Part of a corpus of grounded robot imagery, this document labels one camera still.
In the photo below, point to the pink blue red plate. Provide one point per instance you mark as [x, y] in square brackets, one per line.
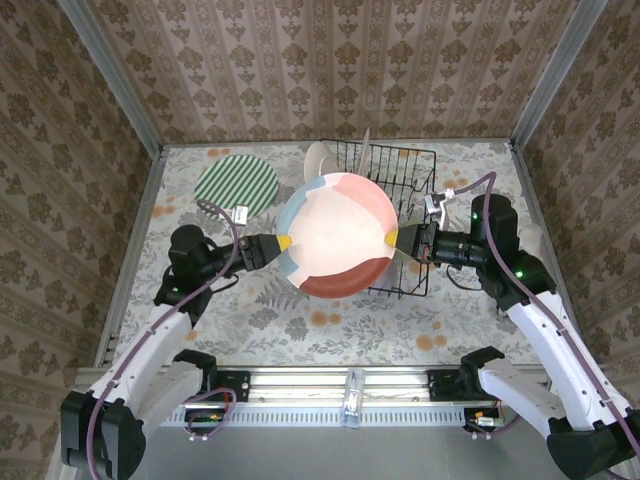
[340, 235]

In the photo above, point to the green striped plate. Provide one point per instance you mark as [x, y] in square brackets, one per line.
[230, 185]

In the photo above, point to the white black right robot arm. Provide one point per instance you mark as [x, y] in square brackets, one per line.
[550, 340]

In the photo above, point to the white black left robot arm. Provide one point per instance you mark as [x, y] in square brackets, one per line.
[150, 345]

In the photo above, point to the grey koala plush toy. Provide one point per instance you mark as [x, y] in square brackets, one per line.
[534, 240]

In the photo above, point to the floral fern print tablecloth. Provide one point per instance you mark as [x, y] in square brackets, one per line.
[350, 330]

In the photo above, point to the clear plastic holder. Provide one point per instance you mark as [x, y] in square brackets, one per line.
[353, 400]

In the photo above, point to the grey metal shelf panel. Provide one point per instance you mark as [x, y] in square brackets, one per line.
[325, 455]

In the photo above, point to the aluminium table edge rail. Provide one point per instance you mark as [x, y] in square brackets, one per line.
[531, 200]
[132, 250]

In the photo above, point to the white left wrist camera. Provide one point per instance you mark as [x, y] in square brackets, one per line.
[240, 214]

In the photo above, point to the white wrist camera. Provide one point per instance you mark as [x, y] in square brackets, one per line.
[434, 202]
[240, 214]

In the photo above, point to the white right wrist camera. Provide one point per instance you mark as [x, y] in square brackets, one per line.
[434, 202]

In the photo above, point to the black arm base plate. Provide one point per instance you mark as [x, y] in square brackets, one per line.
[440, 387]
[240, 385]

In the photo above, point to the aluminium frame post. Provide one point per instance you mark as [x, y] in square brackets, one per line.
[115, 75]
[555, 75]

